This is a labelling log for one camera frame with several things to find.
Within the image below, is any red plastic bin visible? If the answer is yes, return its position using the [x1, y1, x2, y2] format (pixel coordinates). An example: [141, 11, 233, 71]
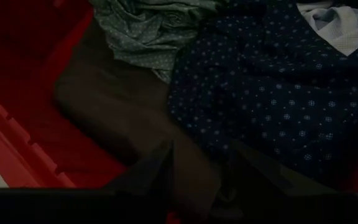
[0, 0, 358, 224]

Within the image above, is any dark grey garment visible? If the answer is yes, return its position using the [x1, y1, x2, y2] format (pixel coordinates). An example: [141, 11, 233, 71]
[53, 18, 224, 218]

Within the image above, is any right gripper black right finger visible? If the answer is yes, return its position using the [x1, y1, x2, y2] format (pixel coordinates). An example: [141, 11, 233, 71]
[231, 141, 336, 194]

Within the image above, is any green dotted shirt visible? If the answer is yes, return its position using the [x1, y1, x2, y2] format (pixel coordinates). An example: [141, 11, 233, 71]
[88, 0, 221, 85]

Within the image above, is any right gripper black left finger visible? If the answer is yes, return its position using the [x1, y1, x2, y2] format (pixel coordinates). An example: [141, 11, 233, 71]
[104, 139, 175, 191]

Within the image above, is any navy dotted shirt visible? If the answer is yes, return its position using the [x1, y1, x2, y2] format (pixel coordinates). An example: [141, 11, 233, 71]
[166, 0, 358, 194]

